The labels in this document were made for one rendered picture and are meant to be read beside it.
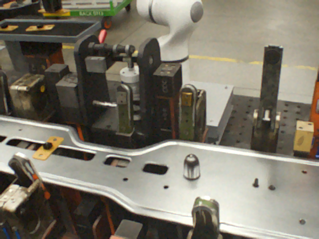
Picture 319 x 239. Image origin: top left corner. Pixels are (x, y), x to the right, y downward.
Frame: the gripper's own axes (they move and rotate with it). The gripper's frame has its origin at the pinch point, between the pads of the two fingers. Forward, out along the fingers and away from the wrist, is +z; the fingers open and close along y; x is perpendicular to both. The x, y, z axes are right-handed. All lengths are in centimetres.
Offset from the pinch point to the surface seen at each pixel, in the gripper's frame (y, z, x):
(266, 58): -8, 7, 51
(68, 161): 18.7, 27.5, 18.9
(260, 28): -350, 133, -89
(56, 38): -4.2, 12.2, -7.6
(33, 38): -1.7, 12.3, -15.4
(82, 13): -244, 110, -286
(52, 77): 2.7, 20.1, -3.9
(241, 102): -68, 59, 19
